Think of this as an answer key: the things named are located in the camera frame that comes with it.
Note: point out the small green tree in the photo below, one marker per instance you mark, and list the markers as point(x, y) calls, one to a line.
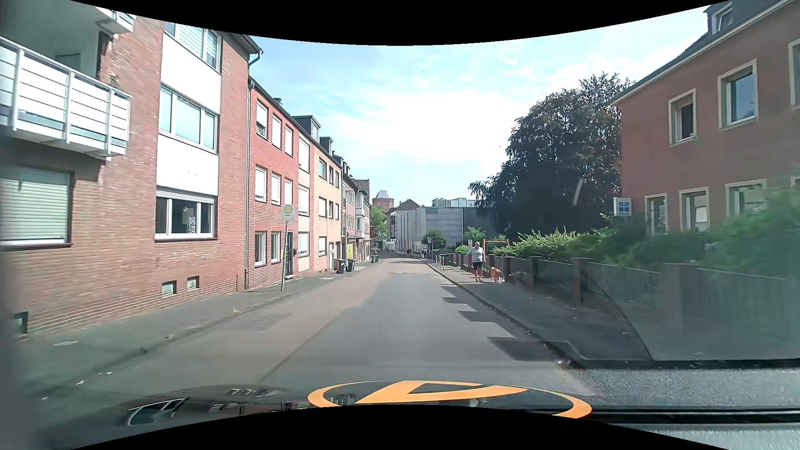
point(434, 239)

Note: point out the bus stop sign on pole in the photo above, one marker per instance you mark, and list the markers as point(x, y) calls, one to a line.
point(287, 212)

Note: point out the grey concrete building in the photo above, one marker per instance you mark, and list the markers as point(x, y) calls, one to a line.
point(437, 225)

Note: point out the low wall with metal fence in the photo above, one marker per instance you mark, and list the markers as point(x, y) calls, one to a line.
point(625, 284)

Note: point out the row of terraced buildings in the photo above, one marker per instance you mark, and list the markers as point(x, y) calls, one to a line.
point(328, 206)

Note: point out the grey asphalt road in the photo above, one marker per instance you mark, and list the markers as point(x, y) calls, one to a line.
point(400, 312)

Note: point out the large dark tree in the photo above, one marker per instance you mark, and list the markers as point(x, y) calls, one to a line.
point(556, 162)

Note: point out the person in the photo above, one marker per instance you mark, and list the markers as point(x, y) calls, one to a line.
point(477, 259)

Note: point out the green hedge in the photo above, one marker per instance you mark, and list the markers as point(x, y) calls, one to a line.
point(656, 244)

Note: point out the red brick building with balcony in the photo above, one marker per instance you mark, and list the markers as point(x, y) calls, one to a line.
point(119, 206)

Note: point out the red brick terraced building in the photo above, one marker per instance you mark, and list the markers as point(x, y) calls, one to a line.
point(270, 187)

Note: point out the blue and white sign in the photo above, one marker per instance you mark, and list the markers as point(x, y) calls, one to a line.
point(622, 206)

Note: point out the red brick tower building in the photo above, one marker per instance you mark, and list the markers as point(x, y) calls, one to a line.
point(382, 201)

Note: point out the brown dog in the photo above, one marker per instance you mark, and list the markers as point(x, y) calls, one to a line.
point(495, 274)

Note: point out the grey paved pavement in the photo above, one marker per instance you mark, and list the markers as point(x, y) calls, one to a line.
point(550, 319)
point(156, 325)

